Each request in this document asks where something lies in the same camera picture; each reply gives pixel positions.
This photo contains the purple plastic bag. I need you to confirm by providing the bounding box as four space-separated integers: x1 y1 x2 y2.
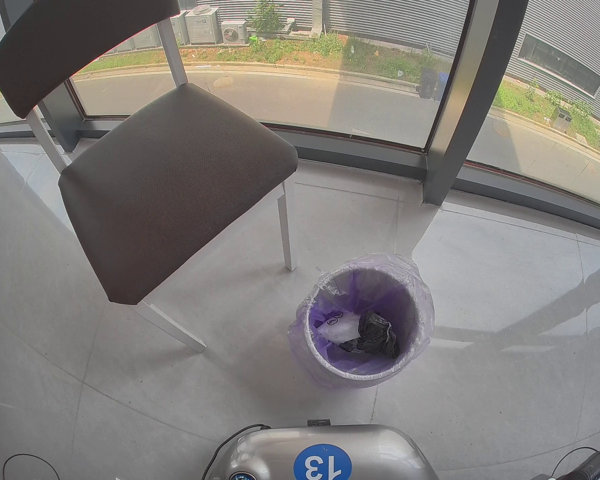
287 253 437 390

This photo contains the white printed wrapper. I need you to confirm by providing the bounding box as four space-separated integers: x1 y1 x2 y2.
319 309 365 345

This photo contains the black plastic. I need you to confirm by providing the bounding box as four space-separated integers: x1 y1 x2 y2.
339 310 401 360

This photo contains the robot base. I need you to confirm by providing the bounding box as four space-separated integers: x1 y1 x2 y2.
202 420 438 480

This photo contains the white trash bin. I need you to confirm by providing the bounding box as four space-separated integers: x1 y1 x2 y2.
304 263 424 382

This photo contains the grey cushioned white chair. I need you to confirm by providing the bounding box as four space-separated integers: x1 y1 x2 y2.
0 0 300 353

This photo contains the window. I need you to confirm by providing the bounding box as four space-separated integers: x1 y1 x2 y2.
0 0 600 219

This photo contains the black cable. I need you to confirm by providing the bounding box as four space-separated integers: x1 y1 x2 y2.
550 446 600 480
2 452 62 480
202 424 272 480

